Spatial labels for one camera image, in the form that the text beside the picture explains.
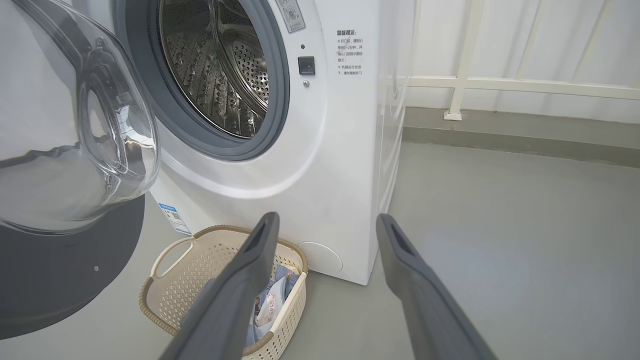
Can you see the round glass washer door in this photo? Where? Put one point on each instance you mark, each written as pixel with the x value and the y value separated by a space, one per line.
pixel 60 165

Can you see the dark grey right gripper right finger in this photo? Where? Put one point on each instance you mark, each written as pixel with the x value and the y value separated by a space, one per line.
pixel 430 315

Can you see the white window railing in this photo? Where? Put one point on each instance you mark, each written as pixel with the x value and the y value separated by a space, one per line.
pixel 500 84

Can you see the white front-load washing machine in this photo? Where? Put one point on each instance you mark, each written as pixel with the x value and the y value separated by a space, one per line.
pixel 330 165

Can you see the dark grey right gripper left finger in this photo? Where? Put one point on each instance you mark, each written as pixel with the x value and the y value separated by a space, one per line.
pixel 225 310

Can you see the blue energy label sticker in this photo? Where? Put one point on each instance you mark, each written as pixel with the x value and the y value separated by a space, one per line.
pixel 174 218

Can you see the cream perforated laundry basket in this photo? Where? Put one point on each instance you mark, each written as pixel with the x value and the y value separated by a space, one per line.
pixel 190 285

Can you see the blue garment with white panel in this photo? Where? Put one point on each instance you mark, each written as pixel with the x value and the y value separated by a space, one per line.
pixel 269 305

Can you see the grey warning sticker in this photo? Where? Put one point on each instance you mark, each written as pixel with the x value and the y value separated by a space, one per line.
pixel 291 14

